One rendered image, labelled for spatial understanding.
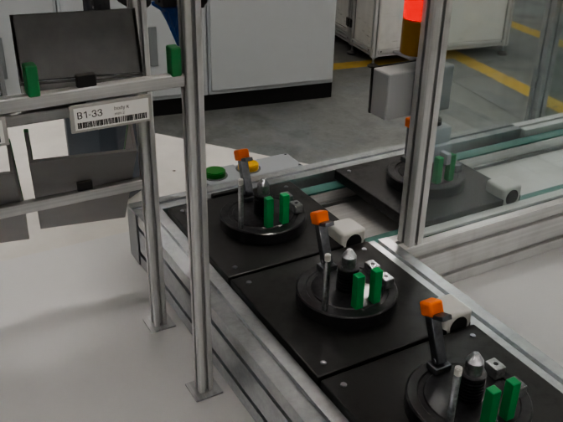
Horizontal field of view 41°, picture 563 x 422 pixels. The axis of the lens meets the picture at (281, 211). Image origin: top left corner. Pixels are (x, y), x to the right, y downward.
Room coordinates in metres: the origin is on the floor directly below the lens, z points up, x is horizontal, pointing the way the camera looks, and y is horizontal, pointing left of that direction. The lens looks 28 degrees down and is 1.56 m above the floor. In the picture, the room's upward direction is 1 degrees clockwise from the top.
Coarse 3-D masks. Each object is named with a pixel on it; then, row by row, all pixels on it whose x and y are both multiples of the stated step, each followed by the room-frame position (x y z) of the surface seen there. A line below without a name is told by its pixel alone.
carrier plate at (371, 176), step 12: (396, 156) 1.35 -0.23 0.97; (348, 168) 1.29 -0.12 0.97; (360, 168) 1.29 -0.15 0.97; (372, 168) 1.29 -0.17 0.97; (384, 168) 1.29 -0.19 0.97; (348, 180) 1.24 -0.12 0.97; (360, 180) 1.24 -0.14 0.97; (372, 180) 1.24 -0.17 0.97; (384, 180) 1.24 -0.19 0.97; (360, 192) 1.21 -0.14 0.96; (372, 192) 1.19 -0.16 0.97; (384, 192) 1.19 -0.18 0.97; (396, 192) 1.19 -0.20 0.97; (372, 204) 1.17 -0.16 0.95; (384, 204) 1.15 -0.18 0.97; (396, 204) 1.14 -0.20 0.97; (396, 216) 1.11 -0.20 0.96
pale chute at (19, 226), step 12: (12, 156) 0.81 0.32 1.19; (12, 168) 0.79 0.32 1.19; (0, 180) 0.79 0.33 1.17; (12, 180) 0.80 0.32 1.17; (0, 192) 0.82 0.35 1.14; (12, 192) 0.82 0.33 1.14; (0, 204) 0.85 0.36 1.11; (24, 216) 0.92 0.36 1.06; (0, 228) 0.91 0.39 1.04; (12, 228) 0.92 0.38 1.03; (24, 228) 0.93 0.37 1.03; (0, 240) 0.95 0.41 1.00; (12, 240) 0.96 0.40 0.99
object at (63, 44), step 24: (24, 24) 0.78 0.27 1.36; (48, 24) 0.78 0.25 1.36; (72, 24) 0.79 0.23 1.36; (96, 24) 0.80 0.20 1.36; (120, 24) 0.81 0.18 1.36; (24, 48) 0.77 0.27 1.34; (48, 48) 0.77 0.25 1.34; (72, 48) 0.78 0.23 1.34; (96, 48) 0.79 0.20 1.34; (120, 48) 0.80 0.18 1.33; (48, 72) 0.76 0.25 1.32; (72, 72) 0.77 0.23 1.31; (96, 72) 0.78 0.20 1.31; (120, 72) 0.78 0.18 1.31
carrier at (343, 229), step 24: (240, 192) 1.01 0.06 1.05; (264, 192) 1.06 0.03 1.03; (288, 192) 1.11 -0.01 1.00; (168, 216) 1.11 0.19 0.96; (216, 216) 1.09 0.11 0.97; (240, 216) 1.01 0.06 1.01; (264, 216) 1.02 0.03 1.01; (288, 216) 1.03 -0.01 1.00; (216, 240) 1.01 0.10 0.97; (240, 240) 1.00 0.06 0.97; (264, 240) 1.00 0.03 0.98; (288, 240) 1.01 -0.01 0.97; (312, 240) 1.01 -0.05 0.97; (336, 240) 1.01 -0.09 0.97; (360, 240) 1.02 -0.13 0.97; (216, 264) 0.94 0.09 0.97; (240, 264) 0.94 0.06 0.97; (264, 264) 0.94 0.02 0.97
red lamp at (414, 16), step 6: (408, 0) 1.05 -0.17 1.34; (414, 0) 1.04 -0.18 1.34; (420, 0) 1.04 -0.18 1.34; (408, 6) 1.05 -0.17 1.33; (414, 6) 1.04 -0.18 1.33; (420, 6) 1.04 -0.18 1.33; (408, 12) 1.05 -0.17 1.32; (414, 12) 1.04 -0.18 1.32; (420, 12) 1.04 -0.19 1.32; (408, 18) 1.05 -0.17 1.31; (414, 18) 1.04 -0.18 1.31; (420, 18) 1.04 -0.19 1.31
